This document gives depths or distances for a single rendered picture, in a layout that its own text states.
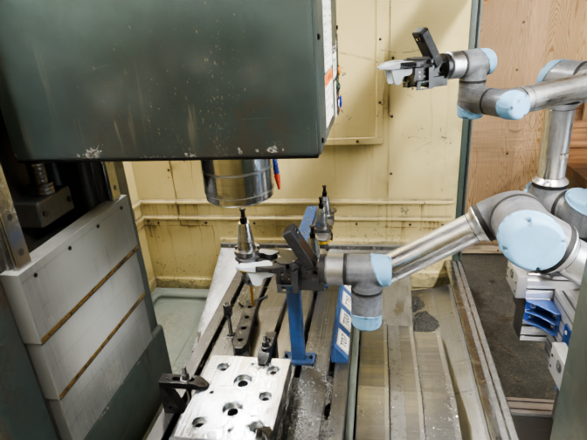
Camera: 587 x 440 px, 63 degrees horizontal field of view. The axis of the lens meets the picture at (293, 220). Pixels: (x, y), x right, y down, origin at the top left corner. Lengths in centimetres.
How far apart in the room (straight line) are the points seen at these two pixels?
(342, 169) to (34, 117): 134
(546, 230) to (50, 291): 107
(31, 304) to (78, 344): 22
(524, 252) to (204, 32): 75
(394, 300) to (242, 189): 120
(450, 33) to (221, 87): 125
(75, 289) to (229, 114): 63
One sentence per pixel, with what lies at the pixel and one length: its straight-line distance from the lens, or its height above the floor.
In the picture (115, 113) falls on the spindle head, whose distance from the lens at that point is 102.
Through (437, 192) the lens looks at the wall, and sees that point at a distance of 215.
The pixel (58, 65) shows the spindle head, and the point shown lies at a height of 181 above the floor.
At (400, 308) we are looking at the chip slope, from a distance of 207.
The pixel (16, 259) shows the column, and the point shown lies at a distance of 116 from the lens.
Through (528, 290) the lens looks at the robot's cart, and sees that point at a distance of 188.
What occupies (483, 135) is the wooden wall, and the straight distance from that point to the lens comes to 380.
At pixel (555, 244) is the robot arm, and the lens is 108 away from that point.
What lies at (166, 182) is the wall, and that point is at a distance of 233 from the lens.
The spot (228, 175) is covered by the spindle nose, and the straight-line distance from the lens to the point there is 101.
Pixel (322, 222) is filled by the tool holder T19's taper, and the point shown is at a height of 125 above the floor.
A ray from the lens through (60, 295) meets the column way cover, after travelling 127.
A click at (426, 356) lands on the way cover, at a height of 72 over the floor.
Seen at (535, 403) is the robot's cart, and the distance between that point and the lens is 250.
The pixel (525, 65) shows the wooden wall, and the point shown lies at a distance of 377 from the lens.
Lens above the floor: 188
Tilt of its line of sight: 23 degrees down
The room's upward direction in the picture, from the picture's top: 4 degrees counter-clockwise
